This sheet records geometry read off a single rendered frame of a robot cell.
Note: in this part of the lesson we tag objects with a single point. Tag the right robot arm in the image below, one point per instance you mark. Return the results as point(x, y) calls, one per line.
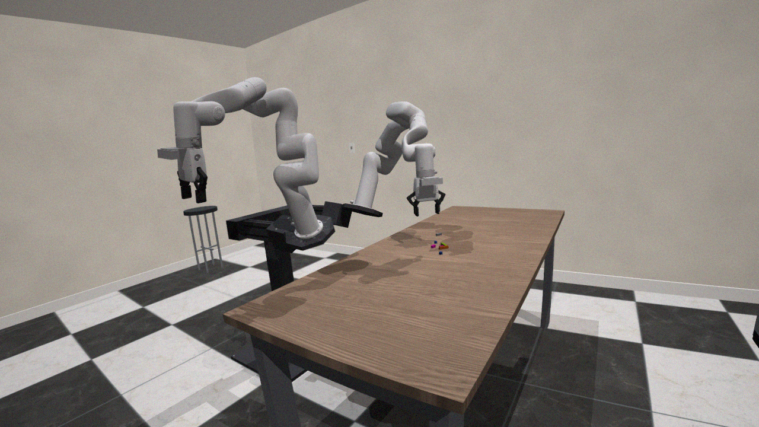
point(250, 96)

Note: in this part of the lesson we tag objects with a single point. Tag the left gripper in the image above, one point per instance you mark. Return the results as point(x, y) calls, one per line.
point(425, 193)

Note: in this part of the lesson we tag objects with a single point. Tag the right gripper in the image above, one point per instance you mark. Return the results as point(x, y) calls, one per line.
point(192, 166)

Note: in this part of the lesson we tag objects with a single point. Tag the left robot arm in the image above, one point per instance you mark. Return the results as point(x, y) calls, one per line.
point(405, 116)

